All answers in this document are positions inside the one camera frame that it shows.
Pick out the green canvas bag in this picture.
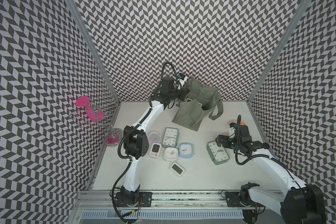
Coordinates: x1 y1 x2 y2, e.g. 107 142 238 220
172 77 224 131

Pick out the blue square alarm clock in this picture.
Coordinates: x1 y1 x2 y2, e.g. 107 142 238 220
179 143 194 158

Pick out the white square analog clock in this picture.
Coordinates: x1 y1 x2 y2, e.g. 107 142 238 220
164 147 179 162

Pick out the white digital clock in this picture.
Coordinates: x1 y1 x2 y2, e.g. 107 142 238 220
170 162 185 178

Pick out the white timer with orange buttons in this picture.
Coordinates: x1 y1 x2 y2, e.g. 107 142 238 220
148 142 162 159

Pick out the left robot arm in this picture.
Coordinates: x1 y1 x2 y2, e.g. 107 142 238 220
111 62 188 205

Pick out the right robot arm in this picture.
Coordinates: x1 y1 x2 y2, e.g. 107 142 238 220
215 116 327 224

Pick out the large green analog clock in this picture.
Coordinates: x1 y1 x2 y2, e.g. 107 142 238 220
207 141 229 165

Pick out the green rectangular analog clock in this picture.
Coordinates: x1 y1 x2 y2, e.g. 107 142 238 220
162 127 179 148

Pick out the pink round alarm clock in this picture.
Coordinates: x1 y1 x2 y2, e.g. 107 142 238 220
147 131 160 143

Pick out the orange patterned bowl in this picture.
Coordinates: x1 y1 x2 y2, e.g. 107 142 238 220
231 120 246 126

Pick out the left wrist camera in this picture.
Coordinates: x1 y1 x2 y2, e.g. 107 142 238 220
178 73 189 86

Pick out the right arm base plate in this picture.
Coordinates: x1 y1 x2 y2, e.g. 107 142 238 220
221 191 265 208

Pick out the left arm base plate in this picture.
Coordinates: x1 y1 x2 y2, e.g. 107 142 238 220
113 191 153 208

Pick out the aluminium front rail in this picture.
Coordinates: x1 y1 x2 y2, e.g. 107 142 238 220
72 190 269 210

